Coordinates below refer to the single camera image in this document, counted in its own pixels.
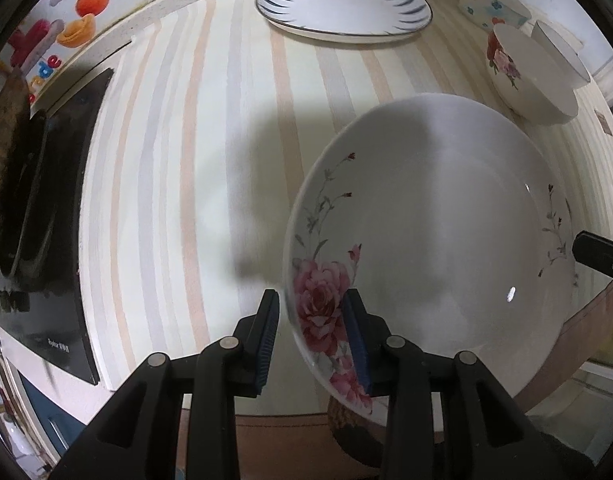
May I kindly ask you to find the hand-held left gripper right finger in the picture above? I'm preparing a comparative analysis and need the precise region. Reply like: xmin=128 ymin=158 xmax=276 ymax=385
xmin=341 ymin=287 xmax=599 ymax=480

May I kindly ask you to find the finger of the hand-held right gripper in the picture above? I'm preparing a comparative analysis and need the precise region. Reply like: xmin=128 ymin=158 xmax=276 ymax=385
xmin=572 ymin=230 xmax=613 ymax=293

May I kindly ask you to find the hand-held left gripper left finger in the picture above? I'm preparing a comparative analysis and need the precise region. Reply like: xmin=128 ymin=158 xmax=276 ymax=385
xmin=49 ymin=287 xmax=282 ymax=480

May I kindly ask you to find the large white rose-print plate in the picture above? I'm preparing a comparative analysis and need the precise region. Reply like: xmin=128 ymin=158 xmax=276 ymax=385
xmin=282 ymin=94 xmax=579 ymax=416

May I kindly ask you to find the white bowl red rose print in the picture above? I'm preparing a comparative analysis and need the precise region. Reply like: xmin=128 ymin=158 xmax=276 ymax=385
xmin=486 ymin=24 xmax=579 ymax=126

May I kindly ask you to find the plain white bowl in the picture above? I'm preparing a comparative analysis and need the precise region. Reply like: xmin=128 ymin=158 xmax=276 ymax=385
xmin=530 ymin=20 xmax=593 ymax=90

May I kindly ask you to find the white plate blue leaf pattern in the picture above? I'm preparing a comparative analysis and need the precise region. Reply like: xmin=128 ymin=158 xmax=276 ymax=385
xmin=255 ymin=0 xmax=433 ymax=40

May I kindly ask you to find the brown woven slipper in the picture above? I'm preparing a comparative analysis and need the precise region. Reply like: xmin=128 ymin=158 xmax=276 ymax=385
xmin=329 ymin=397 xmax=387 ymax=461

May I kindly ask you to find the pastel striped table mat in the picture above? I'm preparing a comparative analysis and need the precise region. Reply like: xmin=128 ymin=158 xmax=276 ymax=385
xmin=76 ymin=0 xmax=613 ymax=418

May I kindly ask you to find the black induction cooktop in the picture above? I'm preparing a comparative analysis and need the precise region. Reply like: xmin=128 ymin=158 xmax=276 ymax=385
xmin=0 ymin=67 xmax=114 ymax=386

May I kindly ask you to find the blue cabinet drawer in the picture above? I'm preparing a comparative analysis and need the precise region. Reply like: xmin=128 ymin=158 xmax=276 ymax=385
xmin=16 ymin=370 xmax=87 ymax=463

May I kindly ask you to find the stainless steel pot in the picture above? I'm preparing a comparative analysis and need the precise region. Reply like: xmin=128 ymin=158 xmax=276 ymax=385
xmin=0 ymin=72 xmax=32 ymax=281

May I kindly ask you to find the gold ingot wall sticker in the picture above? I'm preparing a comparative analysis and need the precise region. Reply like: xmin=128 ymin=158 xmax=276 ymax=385
xmin=56 ymin=16 xmax=96 ymax=48

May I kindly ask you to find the red character wall sticker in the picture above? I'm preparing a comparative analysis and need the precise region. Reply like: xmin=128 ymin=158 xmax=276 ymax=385
xmin=6 ymin=17 xmax=66 ymax=68

